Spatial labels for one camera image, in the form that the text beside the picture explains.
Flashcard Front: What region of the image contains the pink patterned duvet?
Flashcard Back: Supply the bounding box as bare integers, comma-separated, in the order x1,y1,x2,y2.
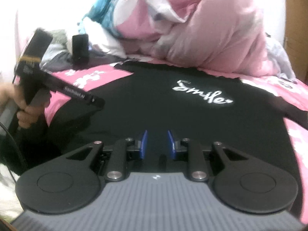
79,0,296,77

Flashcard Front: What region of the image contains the light brown wooden board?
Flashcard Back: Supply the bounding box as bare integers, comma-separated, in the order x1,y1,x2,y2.
284,0,308,85

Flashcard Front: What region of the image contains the pale green cloth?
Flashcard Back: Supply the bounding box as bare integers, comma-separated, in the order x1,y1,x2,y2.
48,29,70,46

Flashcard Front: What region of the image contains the dark grey cloth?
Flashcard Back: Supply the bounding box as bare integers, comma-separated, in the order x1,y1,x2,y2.
40,50,116,71

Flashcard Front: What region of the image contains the pink floral blanket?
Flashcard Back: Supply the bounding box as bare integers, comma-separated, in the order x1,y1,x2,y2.
14,63,308,222

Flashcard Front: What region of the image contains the black printed t-shirt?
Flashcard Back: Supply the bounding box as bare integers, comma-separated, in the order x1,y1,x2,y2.
46,61,308,222

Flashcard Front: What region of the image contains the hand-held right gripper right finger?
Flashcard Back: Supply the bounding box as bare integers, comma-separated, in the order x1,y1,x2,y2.
168,130,241,182

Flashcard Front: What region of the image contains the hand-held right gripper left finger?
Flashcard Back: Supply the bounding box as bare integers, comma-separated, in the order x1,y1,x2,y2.
66,130,148,182

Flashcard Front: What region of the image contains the person's left hand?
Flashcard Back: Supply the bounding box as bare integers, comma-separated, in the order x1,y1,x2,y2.
0,82,46,129

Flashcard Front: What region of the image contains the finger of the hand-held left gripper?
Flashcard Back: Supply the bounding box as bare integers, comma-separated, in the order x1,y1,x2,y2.
48,76,105,111

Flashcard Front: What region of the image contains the white folded cloth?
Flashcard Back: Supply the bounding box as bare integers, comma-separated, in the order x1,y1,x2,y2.
84,20,126,56

